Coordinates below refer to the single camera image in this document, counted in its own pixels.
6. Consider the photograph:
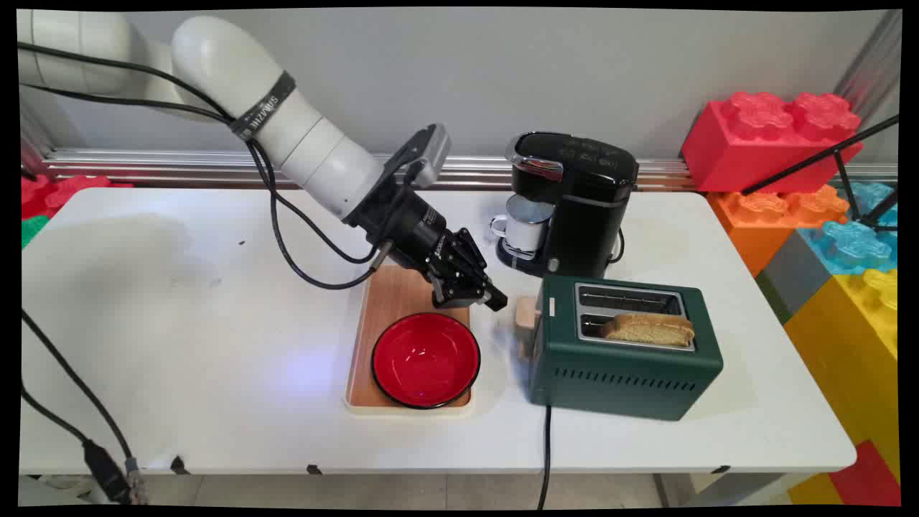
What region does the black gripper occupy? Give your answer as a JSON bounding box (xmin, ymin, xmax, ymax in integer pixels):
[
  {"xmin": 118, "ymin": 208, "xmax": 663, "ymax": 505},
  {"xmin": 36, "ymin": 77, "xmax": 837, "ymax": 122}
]
[{"xmin": 343, "ymin": 172, "xmax": 509, "ymax": 312}]

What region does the red bowl with black rim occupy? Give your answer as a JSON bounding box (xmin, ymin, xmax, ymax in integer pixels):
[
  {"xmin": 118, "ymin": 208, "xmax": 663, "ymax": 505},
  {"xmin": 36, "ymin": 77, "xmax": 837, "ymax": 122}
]
[{"xmin": 370, "ymin": 312, "xmax": 482, "ymax": 410}]

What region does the wooden tray with cream rim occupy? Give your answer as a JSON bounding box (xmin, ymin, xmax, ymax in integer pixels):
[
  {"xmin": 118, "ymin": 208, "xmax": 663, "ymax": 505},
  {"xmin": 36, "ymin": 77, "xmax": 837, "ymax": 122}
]
[{"xmin": 345, "ymin": 264, "xmax": 476, "ymax": 416}]

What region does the white enamel mug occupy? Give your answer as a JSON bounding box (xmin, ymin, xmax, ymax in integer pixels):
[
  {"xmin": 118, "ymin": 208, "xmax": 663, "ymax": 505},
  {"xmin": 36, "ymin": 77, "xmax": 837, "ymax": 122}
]
[{"xmin": 490, "ymin": 195, "xmax": 555, "ymax": 253}]

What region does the black coffee machine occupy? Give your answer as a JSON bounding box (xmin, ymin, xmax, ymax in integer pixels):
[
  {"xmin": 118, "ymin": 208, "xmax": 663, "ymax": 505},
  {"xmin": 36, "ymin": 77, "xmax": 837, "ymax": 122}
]
[{"xmin": 494, "ymin": 131, "xmax": 640, "ymax": 279}]

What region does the dark green toaster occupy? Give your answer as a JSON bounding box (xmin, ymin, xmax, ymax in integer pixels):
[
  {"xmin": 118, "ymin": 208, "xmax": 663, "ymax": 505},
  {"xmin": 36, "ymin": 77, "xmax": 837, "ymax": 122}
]
[{"xmin": 516, "ymin": 274, "xmax": 724, "ymax": 421}]

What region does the slice of toast bread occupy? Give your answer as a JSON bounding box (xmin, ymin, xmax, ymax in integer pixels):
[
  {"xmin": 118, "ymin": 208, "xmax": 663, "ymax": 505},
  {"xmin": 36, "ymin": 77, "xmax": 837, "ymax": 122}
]
[{"xmin": 600, "ymin": 312, "xmax": 696, "ymax": 348}]

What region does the orange giant building block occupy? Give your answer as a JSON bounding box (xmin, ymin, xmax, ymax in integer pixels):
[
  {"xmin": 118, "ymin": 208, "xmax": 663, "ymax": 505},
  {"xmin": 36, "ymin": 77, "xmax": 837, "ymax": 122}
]
[{"xmin": 706, "ymin": 185, "xmax": 851, "ymax": 278}]

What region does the grey giant building block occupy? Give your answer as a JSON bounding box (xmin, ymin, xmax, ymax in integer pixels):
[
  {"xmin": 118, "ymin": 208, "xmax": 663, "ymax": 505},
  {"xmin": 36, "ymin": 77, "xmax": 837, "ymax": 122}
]
[{"xmin": 755, "ymin": 228, "xmax": 834, "ymax": 325}]

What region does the red giant building block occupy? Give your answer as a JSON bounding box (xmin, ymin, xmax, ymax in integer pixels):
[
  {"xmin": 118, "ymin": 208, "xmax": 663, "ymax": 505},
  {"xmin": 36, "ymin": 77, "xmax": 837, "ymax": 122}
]
[{"xmin": 681, "ymin": 90, "xmax": 865, "ymax": 193}]

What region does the black tripod stand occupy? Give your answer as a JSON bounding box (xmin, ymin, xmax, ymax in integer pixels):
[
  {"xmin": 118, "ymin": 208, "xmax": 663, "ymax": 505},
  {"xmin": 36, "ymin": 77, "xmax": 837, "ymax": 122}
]
[{"xmin": 741, "ymin": 113, "xmax": 901, "ymax": 232}]

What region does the light blue giant building block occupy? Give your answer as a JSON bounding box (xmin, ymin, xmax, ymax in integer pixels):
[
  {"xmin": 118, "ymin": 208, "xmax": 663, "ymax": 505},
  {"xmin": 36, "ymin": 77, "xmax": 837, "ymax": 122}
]
[{"xmin": 798, "ymin": 181, "xmax": 900, "ymax": 276}]

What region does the yellow giant building block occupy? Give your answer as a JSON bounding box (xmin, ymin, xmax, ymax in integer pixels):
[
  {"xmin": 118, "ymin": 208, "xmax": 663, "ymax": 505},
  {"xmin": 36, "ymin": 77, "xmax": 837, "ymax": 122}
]
[{"xmin": 783, "ymin": 269, "xmax": 901, "ymax": 483}]

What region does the red building block piece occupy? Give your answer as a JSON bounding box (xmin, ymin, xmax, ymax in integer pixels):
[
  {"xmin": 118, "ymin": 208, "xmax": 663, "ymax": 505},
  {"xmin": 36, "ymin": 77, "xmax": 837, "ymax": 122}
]
[{"xmin": 20, "ymin": 174, "xmax": 134, "ymax": 220}]

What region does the green building block piece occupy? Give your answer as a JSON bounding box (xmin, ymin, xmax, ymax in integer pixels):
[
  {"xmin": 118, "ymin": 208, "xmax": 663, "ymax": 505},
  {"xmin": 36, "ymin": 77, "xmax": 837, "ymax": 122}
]
[{"xmin": 20, "ymin": 214, "xmax": 51, "ymax": 249}]

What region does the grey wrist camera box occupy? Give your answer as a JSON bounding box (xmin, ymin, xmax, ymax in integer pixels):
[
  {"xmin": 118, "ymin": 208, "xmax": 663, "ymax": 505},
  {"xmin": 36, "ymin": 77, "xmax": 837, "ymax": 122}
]
[{"xmin": 386, "ymin": 124, "xmax": 453, "ymax": 190}]

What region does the black toaster power cord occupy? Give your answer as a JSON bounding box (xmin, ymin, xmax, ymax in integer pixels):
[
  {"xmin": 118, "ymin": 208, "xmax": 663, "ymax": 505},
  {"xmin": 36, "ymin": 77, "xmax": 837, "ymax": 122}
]
[{"xmin": 536, "ymin": 405, "xmax": 554, "ymax": 511}]

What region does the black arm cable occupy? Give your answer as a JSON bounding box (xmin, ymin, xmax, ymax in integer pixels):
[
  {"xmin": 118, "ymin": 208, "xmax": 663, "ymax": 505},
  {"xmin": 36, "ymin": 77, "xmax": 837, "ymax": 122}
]
[{"xmin": 17, "ymin": 42, "xmax": 396, "ymax": 291}]

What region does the aluminium wall rail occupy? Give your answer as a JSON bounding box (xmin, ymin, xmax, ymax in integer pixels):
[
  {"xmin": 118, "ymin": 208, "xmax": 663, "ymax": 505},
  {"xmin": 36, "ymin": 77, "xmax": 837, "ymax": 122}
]
[{"xmin": 20, "ymin": 148, "xmax": 900, "ymax": 192}]

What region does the black cable with plug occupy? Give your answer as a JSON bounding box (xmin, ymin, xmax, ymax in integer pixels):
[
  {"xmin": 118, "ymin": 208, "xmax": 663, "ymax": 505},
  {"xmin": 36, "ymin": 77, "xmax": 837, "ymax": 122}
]
[{"xmin": 20, "ymin": 309, "xmax": 149, "ymax": 505}]

